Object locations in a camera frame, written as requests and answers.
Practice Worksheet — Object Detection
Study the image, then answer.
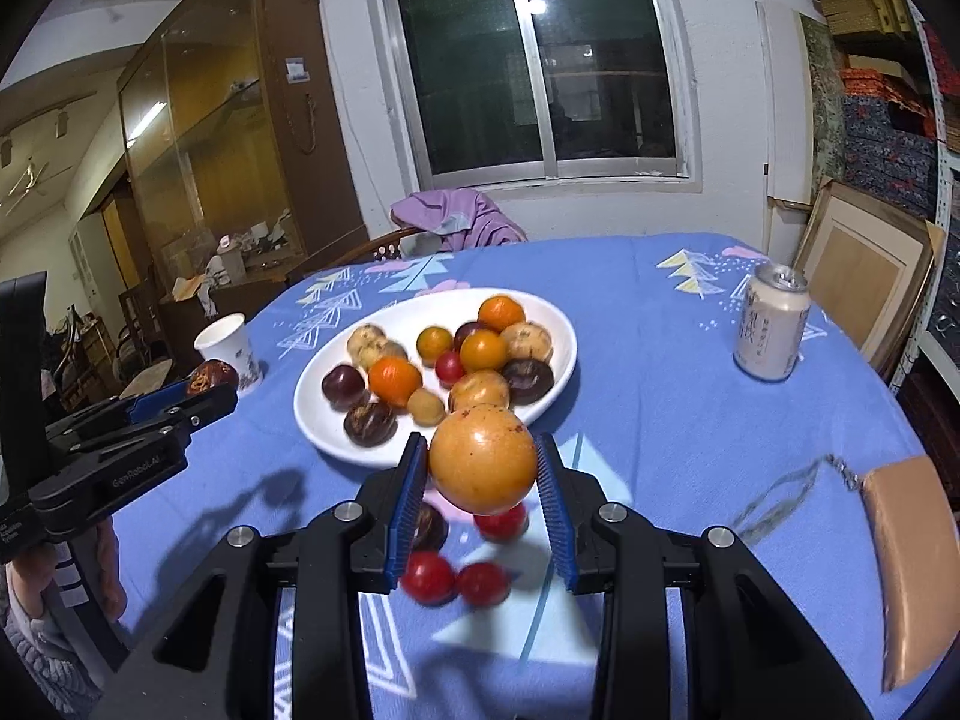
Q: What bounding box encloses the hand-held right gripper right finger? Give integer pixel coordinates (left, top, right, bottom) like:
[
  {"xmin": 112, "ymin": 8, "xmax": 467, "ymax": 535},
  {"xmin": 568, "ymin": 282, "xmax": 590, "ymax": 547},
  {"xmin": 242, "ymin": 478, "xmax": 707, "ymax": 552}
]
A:
[{"xmin": 534, "ymin": 431, "xmax": 875, "ymax": 720}]

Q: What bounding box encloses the person's left hand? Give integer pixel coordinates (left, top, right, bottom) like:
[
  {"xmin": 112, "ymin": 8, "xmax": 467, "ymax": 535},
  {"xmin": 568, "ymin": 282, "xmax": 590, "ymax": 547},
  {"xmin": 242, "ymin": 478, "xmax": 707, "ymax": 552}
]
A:
[{"xmin": 4, "ymin": 517, "xmax": 127, "ymax": 635}]

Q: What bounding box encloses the small tan longan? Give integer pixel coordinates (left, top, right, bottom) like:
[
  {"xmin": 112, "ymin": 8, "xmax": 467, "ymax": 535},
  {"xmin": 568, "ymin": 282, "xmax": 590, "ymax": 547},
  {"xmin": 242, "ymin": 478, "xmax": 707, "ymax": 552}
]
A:
[{"xmin": 406, "ymin": 388, "xmax": 446, "ymax": 426}]

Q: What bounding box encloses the wooden glass cabinet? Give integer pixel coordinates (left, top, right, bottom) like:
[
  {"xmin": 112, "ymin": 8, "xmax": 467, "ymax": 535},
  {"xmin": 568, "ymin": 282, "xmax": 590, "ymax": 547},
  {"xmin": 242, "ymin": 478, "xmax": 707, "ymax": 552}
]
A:
[{"xmin": 116, "ymin": 0, "xmax": 368, "ymax": 301}]

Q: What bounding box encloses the dark brown water chestnut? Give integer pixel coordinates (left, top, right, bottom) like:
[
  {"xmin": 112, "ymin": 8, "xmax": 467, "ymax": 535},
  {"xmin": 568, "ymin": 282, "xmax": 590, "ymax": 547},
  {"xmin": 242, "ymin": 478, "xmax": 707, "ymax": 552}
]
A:
[
  {"xmin": 343, "ymin": 400, "xmax": 398, "ymax": 447},
  {"xmin": 500, "ymin": 358, "xmax": 556, "ymax": 406},
  {"xmin": 187, "ymin": 358, "xmax": 239, "ymax": 397},
  {"xmin": 411, "ymin": 501, "xmax": 451, "ymax": 552}
]

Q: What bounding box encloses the hanging bead string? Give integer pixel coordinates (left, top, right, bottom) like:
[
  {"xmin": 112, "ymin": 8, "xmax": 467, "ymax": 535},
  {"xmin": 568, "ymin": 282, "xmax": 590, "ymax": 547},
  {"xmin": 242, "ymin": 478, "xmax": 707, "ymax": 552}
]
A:
[{"xmin": 289, "ymin": 94, "xmax": 320, "ymax": 155}]

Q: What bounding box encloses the marbled grey panel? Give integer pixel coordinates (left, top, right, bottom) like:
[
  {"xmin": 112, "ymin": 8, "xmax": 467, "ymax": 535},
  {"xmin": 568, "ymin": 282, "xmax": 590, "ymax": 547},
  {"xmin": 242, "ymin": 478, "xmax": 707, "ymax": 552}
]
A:
[{"xmin": 799, "ymin": 15, "xmax": 848, "ymax": 188}]

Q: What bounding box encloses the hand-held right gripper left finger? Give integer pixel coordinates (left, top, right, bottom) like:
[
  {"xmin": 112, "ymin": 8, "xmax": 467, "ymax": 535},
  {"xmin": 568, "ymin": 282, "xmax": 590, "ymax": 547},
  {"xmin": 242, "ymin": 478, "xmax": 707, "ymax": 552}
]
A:
[{"xmin": 97, "ymin": 431, "xmax": 430, "ymax": 720}]

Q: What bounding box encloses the white leaning board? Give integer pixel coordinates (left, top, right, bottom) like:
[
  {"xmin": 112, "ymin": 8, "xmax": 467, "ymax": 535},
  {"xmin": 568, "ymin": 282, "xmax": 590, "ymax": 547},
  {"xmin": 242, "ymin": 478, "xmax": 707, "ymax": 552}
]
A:
[{"xmin": 756, "ymin": 0, "xmax": 815, "ymax": 211}]

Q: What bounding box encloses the person's left forearm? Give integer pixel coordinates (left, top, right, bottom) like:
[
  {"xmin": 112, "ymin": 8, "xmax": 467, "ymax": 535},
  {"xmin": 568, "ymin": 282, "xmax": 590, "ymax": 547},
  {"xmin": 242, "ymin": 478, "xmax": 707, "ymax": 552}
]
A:
[{"xmin": 0, "ymin": 600, "xmax": 106, "ymax": 717}]

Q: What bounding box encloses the orange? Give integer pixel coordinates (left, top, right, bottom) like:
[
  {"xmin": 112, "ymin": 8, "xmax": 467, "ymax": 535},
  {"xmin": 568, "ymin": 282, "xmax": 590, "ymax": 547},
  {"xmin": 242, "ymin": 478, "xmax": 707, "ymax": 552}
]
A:
[
  {"xmin": 478, "ymin": 295, "xmax": 526, "ymax": 333},
  {"xmin": 367, "ymin": 356, "xmax": 424, "ymax": 407}
]

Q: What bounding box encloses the wooden picture frame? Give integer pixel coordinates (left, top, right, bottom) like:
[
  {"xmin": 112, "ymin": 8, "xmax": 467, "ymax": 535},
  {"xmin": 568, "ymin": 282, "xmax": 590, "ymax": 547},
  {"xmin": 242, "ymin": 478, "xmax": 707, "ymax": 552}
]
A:
[{"xmin": 791, "ymin": 180, "xmax": 946, "ymax": 383}]

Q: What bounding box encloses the ceiling fan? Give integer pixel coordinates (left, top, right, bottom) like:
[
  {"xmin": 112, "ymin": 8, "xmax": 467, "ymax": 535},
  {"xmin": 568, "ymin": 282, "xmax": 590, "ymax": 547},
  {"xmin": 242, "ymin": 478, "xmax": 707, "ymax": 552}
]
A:
[{"xmin": 0, "ymin": 161, "xmax": 53, "ymax": 215}]

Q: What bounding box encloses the white oval plate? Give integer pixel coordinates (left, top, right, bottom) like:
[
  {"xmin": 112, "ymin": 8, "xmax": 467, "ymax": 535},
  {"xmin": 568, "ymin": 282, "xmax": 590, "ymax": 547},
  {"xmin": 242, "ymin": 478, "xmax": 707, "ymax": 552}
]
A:
[{"xmin": 294, "ymin": 287, "xmax": 580, "ymax": 466}]

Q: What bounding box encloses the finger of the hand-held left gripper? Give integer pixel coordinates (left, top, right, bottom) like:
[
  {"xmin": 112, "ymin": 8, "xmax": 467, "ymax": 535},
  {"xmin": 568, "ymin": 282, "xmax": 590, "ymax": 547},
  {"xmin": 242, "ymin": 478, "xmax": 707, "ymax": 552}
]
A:
[
  {"xmin": 64, "ymin": 386, "xmax": 239, "ymax": 462},
  {"xmin": 46, "ymin": 381, "xmax": 192, "ymax": 445}
]

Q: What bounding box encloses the brown leather pouch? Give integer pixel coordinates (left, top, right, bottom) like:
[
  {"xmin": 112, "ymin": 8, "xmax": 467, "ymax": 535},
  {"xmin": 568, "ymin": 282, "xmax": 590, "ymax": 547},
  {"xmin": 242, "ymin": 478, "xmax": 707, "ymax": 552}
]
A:
[{"xmin": 859, "ymin": 456, "xmax": 957, "ymax": 693}]

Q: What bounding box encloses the stack of patterned boxes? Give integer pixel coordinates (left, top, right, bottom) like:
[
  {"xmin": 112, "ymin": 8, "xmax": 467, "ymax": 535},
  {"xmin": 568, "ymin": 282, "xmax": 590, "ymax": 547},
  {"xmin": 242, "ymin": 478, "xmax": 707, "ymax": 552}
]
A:
[{"xmin": 806, "ymin": 0, "xmax": 960, "ymax": 241}]

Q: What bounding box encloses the orange-yellow round fruit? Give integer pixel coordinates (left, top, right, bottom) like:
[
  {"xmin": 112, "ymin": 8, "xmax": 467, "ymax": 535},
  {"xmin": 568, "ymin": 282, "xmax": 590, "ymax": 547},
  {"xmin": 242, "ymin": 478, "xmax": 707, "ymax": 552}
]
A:
[{"xmin": 428, "ymin": 403, "xmax": 539, "ymax": 516}]

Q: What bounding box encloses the purple cloth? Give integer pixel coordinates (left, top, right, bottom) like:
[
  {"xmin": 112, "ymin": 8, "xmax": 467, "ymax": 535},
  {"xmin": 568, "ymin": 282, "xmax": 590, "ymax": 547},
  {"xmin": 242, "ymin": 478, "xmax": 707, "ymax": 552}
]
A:
[{"xmin": 390, "ymin": 190, "xmax": 530, "ymax": 252}]

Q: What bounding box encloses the dark wooden chair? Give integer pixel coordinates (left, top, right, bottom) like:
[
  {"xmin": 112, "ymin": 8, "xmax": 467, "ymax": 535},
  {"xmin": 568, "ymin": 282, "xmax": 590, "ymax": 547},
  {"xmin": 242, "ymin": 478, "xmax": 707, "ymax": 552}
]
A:
[{"xmin": 45, "ymin": 292, "xmax": 177, "ymax": 406}]

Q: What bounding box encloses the yellow tomato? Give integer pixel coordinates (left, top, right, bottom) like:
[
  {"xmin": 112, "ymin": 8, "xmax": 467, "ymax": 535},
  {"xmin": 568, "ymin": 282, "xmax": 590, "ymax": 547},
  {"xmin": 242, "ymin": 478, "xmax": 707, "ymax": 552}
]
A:
[{"xmin": 459, "ymin": 330, "xmax": 510, "ymax": 374}]

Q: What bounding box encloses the white drink can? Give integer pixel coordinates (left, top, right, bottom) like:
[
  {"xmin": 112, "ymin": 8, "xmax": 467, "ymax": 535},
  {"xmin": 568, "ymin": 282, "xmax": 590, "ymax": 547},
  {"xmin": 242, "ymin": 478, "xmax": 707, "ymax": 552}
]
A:
[{"xmin": 733, "ymin": 262, "xmax": 812, "ymax": 382}]

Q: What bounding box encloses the sliding glass window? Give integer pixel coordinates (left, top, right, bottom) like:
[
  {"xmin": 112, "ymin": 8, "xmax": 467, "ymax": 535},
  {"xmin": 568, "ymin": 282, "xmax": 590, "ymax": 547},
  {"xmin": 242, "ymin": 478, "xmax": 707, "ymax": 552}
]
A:
[{"xmin": 364, "ymin": 0, "xmax": 706, "ymax": 200}]

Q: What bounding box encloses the white paper cup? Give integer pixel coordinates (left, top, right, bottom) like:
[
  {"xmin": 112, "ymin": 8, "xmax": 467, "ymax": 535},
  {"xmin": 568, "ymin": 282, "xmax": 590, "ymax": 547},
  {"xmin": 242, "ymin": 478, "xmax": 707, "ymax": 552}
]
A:
[{"xmin": 195, "ymin": 313, "xmax": 261, "ymax": 398}]

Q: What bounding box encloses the blue printed tablecloth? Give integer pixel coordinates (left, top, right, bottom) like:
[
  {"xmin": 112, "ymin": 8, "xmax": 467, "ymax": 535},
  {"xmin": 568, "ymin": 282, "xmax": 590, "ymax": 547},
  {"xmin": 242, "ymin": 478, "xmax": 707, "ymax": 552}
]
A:
[{"xmin": 112, "ymin": 232, "xmax": 953, "ymax": 720}]

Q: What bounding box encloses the white metal shelf rack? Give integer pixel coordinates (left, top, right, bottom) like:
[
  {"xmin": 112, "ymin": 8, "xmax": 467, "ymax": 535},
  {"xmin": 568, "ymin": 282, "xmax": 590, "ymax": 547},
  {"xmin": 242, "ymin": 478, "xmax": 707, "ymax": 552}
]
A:
[{"xmin": 900, "ymin": 0, "xmax": 960, "ymax": 391}]

